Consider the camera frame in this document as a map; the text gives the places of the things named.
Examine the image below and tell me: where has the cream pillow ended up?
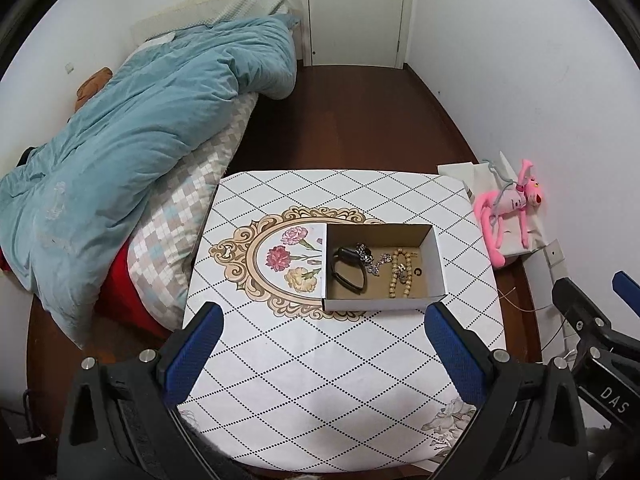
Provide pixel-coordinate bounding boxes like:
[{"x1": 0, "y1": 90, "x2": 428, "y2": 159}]
[{"x1": 132, "y1": 0, "x2": 301, "y2": 46}]

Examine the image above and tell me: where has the white door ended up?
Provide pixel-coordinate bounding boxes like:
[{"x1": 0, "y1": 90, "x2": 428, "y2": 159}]
[{"x1": 297, "y1": 0, "x2": 416, "y2": 68}]

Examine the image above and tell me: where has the pink plush toy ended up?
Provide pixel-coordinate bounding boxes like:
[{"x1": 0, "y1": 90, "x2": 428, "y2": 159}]
[{"x1": 474, "y1": 159, "x2": 547, "y2": 268}]

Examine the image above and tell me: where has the cardboard box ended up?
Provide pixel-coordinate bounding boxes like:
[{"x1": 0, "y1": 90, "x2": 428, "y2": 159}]
[{"x1": 321, "y1": 223, "x2": 448, "y2": 312}]

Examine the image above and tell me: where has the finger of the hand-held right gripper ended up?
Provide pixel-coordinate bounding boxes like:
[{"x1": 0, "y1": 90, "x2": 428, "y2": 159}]
[
  {"x1": 551, "y1": 276, "x2": 613, "y2": 348},
  {"x1": 612, "y1": 270, "x2": 640, "y2": 311}
]

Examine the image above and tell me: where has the black fitness band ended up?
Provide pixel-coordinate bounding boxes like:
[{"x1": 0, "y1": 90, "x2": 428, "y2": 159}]
[{"x1": 332, "y1": 246, "x2": 367, "y2": 295}]

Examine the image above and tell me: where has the white diamond pattern tablecloth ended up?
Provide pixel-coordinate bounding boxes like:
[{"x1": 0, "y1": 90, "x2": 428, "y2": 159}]
[{"x1": 181, "y1": 169, "x2": 506, "y2": 473}]

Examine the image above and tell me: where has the white wall socket strip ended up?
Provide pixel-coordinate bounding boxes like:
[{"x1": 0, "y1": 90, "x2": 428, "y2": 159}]
[{"x1": 544, "y1": 240, "x2": 581, "y2": 356}]

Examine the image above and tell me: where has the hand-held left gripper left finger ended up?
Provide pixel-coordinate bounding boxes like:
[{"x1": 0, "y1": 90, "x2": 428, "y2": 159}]
[{"x1": 56, "y1": 302, "x2": 225, "y2": 480}]

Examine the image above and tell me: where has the wooden bead bracelet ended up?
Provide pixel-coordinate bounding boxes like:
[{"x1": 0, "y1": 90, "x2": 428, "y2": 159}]
[{"x1": 389, "y1": 249, "x2": 417, "y2": 298}]

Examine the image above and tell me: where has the red cloth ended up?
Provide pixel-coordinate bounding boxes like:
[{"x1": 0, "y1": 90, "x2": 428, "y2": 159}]
[{"x1": 97, "y1": 247, "x2": 173, "y2": 341}]

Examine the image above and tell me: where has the brown plush toy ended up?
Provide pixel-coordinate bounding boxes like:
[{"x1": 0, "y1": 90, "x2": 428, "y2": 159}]
[{"x1": 75, "y1": 67, "x2": 113, "y2": 111}]

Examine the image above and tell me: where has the light blue quilt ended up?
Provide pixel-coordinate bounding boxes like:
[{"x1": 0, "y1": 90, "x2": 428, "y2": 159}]
[{"x1": 0, "y1": 15, "x2": 299, "y2": 350}]

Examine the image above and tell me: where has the checkered bed sheet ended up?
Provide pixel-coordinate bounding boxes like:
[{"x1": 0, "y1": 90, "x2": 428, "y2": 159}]
[{"x1": 127, "y1": 92, "x2": 261, "y2": 331}]

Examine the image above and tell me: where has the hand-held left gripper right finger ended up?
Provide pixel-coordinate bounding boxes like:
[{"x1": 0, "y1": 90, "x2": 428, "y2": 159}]
[{"x1": 424, "y1": 301, "x2": 591, "y2": 480}]

